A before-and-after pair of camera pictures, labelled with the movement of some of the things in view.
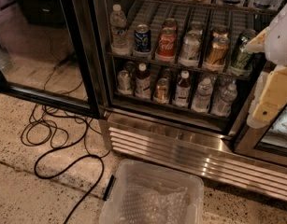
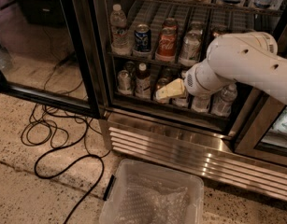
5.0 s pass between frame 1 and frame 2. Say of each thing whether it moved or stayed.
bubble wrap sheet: stayed
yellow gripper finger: moved
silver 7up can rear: stayed
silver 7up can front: stayed
